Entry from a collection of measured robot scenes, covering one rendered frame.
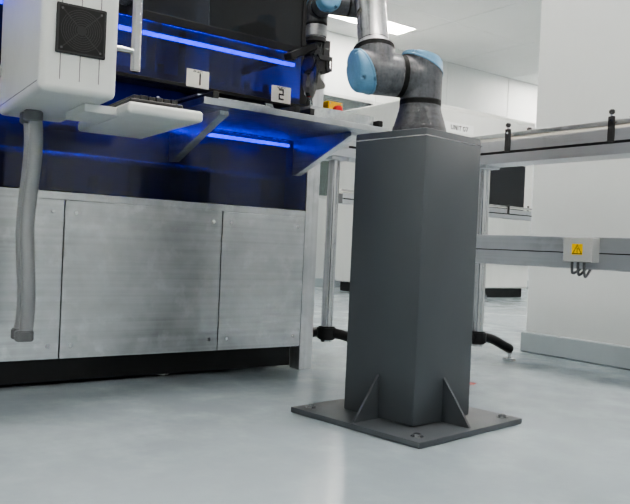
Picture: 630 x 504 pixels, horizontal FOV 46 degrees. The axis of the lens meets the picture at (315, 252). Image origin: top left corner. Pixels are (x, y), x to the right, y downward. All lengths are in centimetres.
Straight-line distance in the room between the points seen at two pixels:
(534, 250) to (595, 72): 103
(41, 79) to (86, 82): 10
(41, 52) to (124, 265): 86
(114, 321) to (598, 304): 213
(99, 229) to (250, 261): 57
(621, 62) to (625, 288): 99
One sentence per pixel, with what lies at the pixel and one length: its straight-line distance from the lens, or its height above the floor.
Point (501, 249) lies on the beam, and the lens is 313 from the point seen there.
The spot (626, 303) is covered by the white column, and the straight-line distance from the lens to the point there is 350.
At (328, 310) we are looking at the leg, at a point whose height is 21.
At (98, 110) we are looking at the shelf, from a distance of 197.
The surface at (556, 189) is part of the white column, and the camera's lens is 372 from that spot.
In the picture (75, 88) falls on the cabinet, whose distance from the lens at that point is 186.
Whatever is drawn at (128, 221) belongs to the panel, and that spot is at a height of 52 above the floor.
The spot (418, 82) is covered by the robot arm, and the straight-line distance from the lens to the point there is 209.
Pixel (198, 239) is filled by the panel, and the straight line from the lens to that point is 258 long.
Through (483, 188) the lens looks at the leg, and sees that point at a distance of 324.
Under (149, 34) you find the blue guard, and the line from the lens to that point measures 258.
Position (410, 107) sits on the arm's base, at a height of 86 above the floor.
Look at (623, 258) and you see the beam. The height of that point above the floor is 48.
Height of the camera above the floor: 47
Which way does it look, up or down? level
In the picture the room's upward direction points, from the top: 3 degrees clockwise
